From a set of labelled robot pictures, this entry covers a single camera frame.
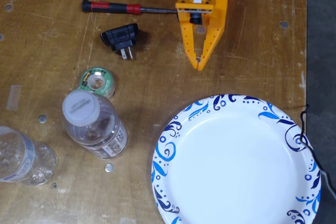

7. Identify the vitaminwater bottle with white cap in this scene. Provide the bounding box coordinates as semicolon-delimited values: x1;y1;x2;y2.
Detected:
61;89;129;159

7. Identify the clear water bottle white cap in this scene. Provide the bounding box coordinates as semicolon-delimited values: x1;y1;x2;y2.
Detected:
0;125;58;187

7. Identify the black power plug adapter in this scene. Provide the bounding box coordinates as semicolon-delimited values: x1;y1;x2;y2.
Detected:
100;23;139;61

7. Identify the red black screwdriver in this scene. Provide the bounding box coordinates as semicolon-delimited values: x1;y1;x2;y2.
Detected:
81;0;177;15

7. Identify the green clear tape roll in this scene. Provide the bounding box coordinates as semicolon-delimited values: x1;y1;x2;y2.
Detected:
78;67;117;101

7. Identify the clear tape strip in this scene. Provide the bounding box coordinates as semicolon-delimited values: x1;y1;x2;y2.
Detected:
6;84;23;111

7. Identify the wrist camera on orange mount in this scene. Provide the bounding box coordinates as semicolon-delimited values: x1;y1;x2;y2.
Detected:
175;0;216;25

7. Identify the hanging black cable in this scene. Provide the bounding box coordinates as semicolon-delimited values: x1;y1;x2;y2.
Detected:
299;104;336;201

